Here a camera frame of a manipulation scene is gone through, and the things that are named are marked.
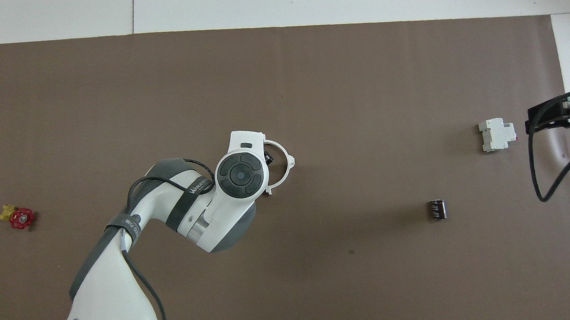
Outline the white half-ring pipe clamp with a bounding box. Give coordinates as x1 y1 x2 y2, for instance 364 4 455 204
262 137 299 195

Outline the white circuit breaker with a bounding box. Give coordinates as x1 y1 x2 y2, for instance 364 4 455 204
478 116 518 153

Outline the brown table mat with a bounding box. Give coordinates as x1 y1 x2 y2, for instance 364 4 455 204
0 4 570 320

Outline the black cylindrical capacitor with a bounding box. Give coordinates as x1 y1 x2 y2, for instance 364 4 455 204
427 198 448 221

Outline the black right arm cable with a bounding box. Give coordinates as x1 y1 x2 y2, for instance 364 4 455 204
524 88 570 203

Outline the red-handled brass valve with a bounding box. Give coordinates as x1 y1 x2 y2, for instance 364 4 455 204
0 201 38 232

